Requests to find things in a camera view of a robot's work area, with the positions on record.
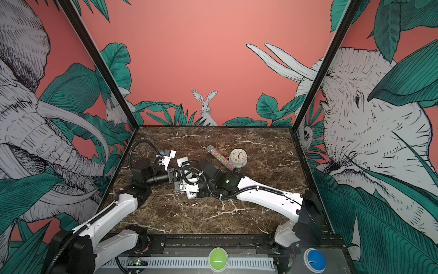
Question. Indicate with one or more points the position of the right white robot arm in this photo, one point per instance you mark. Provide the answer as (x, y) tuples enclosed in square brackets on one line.
[(304, 212)]

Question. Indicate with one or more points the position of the white vented cable duct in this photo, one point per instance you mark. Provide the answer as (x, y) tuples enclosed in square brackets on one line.
[(263, 264)]

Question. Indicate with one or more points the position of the black front rail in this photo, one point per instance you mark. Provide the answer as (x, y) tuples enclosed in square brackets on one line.
[(263, 244)]

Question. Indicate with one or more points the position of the green push button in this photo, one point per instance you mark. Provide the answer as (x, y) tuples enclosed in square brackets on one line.
[(218, 259)]

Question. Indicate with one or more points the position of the blue push button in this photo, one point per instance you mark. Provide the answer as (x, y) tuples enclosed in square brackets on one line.
[(314, 260)]

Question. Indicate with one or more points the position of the glitter microphone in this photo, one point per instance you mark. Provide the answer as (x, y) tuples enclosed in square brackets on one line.
[(222, 159)]

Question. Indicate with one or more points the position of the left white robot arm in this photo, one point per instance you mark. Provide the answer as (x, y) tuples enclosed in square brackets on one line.
[(84, 249)]

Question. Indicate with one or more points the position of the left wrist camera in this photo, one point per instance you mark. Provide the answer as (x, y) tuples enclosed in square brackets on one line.
[(165, 157)]

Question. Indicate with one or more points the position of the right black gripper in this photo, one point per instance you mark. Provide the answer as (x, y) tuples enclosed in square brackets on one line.
[(202, 195)]

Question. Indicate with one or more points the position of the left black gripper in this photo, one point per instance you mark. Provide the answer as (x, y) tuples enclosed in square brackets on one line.
[(169, 176)]

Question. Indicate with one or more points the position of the white alarm clock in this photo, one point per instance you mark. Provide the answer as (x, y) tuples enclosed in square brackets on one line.
[(238, 158)]

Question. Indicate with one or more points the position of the white remote control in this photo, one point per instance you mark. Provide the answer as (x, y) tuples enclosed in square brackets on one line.
[(188, 176)]

